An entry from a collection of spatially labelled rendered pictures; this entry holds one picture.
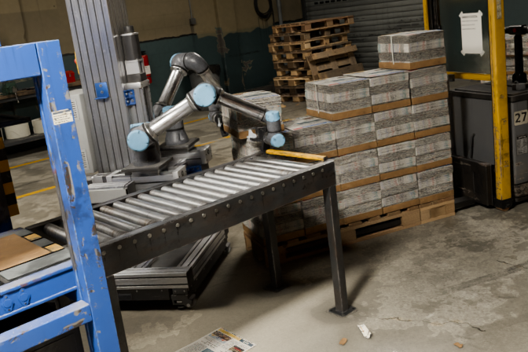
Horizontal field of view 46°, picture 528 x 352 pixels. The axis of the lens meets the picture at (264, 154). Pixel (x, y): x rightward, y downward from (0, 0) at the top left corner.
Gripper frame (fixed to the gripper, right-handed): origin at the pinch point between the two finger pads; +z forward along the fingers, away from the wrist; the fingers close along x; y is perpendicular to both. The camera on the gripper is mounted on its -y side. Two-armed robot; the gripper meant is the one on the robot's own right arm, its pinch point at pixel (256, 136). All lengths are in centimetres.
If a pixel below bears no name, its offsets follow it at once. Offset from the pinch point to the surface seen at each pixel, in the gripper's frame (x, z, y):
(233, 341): 49, -66, -85
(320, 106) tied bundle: -55, 25, 6
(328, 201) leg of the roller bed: -8, -70, -25
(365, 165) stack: -74, 8, -35
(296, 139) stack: -28.6, 8.5, -8.7
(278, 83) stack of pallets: -280, 647, -52
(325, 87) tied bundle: -54, 13, 19
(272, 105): -15.0, 7.7, 14.9
